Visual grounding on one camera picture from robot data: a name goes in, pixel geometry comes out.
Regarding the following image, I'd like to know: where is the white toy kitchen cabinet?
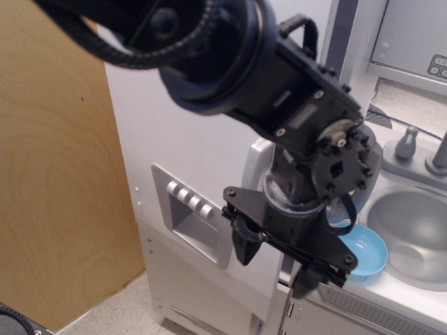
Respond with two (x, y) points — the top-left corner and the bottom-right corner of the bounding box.
(279, 0), (447, 335)

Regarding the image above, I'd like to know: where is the toy microwave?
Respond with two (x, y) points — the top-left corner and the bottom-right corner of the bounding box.
(372, 0), (446, 82)

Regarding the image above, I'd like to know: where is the blue plastic bowl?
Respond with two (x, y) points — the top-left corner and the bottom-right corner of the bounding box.
(340, 225), (388, 283)

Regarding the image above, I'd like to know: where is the grey lower door handle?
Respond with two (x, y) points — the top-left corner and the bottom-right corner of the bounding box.
(256, 319), (263, 335)

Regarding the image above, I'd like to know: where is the white lower freezer door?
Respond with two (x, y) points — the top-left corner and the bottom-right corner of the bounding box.
(138, 225), (289, 334)

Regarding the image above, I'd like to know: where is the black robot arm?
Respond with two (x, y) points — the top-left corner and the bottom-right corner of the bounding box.
(38, 1), (373, 298)

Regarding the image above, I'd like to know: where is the white toy fridge door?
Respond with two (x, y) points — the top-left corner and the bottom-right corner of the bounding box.
(96, 20), (336, 325)

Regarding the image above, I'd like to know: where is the grey toy telephone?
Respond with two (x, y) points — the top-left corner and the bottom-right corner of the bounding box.
(326, 125), (384, 224)

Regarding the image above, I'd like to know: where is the grey toy sink basin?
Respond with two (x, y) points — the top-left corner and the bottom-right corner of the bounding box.
(359, 186), (446, 292)

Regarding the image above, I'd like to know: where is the grey ice dispenser panel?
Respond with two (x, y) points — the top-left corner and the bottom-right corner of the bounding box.
(151, 164), (233, 270)

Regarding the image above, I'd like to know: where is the grey oven vent panel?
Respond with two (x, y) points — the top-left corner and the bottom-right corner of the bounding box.
(317, 284), (446, 334)

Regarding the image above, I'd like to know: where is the blue cable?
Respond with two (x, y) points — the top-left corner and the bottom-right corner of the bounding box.
(367, 108), (444, 141)

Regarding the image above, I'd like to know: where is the grey toy faucet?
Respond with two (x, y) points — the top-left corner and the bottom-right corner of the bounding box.
(425, 133), (447, 176)

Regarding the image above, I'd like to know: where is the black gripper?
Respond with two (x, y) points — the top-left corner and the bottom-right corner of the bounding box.
(222, 186), (358, 299)

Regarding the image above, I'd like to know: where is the grey fridge door handle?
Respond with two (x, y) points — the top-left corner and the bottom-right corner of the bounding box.
(241, 137), (274, 191)

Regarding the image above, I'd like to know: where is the wooden board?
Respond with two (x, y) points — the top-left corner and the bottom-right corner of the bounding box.
(1, 1), (144, 331)

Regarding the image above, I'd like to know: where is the grey faucet knob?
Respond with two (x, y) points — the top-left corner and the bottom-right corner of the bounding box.
(395, 126), (418, 160)

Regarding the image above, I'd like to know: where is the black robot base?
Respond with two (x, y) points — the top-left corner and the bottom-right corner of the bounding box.
(1, 303), (54, 335)

